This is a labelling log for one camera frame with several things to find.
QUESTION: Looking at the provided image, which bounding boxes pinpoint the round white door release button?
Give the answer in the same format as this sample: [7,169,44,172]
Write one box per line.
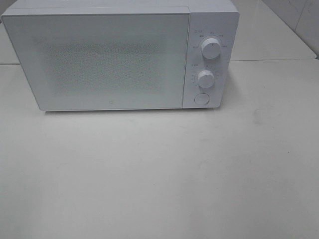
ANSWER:
[194,93,210,106]

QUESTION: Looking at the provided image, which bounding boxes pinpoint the white microwave knob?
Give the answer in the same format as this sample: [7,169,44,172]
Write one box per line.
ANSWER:
[197,70,215,89]
[200,36,221,59]

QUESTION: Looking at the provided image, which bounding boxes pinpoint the white microwave oven body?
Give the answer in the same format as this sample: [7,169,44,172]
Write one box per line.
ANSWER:
[1,0,240,110]

